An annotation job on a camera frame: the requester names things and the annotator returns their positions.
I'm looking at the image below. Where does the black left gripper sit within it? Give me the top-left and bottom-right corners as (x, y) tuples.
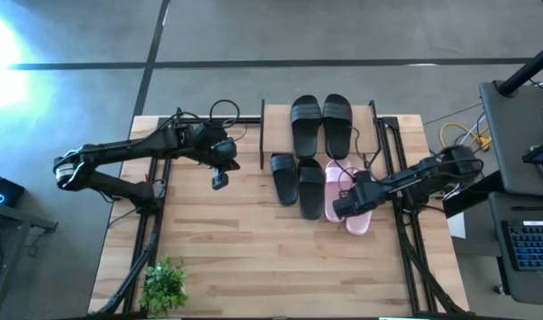
(198, 123), (243, 191)

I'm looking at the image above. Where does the black slide sandal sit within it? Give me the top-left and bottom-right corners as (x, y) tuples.
(269, 152), (299, 207)
(297, 157), (327, 220)
(289, 93), (323, 161)
(322, 92), (354, 161)

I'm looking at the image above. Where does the white paper sheet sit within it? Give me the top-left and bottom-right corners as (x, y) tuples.
(446, 212), (467, 240)

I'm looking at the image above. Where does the small green potted plant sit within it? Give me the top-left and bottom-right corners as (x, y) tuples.
(140, 255), (188, 317)

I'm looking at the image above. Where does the backlit keyboard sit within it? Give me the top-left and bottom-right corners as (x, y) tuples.
(501, 220), (543, 272)

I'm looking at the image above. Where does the dark grey desk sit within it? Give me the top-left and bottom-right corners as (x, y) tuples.
(487, 191), (543, 307)

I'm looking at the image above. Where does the black metal stand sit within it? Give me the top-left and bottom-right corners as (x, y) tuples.
(0, 199), (59, 320)

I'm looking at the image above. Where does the black pole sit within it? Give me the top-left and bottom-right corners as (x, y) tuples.
(496, 39), (543, 97)

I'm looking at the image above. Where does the black device blue light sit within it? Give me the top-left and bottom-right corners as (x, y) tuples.
(0, 171), (26, 209)

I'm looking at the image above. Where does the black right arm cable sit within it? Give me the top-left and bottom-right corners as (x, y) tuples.
(326, 126), (366, 199)

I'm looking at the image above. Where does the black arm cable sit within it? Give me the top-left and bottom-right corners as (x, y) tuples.
(208, 98), (242, 131)
(326, 126), (366, 199)

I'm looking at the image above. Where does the black metal table frame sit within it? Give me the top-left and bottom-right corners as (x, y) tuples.
(95, 106), (472, 317)

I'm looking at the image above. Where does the wooden shelf black metal frame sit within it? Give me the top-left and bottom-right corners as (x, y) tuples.
(259, 99), (384, 171)

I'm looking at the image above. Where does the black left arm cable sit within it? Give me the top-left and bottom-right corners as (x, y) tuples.
(208, 98), (242, 131)

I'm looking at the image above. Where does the yellow cable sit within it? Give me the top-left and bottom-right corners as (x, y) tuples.
(438, 122), (493, 162)

